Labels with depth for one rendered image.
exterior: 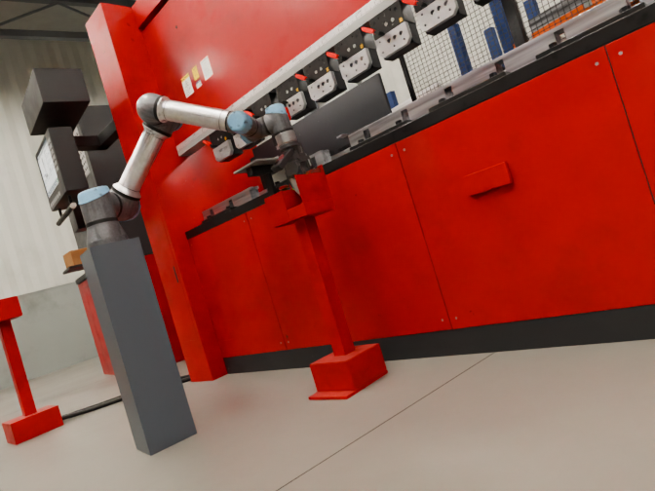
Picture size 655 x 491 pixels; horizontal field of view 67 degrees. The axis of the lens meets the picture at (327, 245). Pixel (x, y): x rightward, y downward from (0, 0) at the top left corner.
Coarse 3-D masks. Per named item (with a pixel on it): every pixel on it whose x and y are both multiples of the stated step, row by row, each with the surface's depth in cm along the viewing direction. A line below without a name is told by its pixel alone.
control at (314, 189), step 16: (304, 176) 182; (320, 176) 188; (288, 192) 188; (304, 192) 180; (320, 192) 186; (272, 208) 190; (288, 208) 186; (304, 208) 179; (320, 208) 184; (272, 224) 192; (288, 224) 195
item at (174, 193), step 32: (96, 32) 298; (128, 32) 298; (128, 64) 293; (128, 96) 288; (128, 128) 295; (128, 160) 302; (160, 160) 293; (192, 160) 309; (160, 192) 289; (192, 192) 304; (224, 192) 321; (160, 224) 291; (192, 224) 299; (160, 256) 298; (192, 288) 289; (192, 320) 287; (192, 352) 294
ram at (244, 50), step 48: (192, 0) 266; (240, 0) 242; (288, 0) 222; (336, 0) 204; (384, 0) 190; (192, 48) 274; (240, 48) 248; (288, 48) 227; (192, 96) 282; (240, 96) 255; (192, 144) 291
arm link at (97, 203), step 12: (84, 192) 185; (96, 192) 185; (108, 192) 190; (84, 204) 185; (96, 204) 185; (108, 204) 188; (120, 204) 195; (84, 216) 186; (96, 216) 184; (108, 216) 186
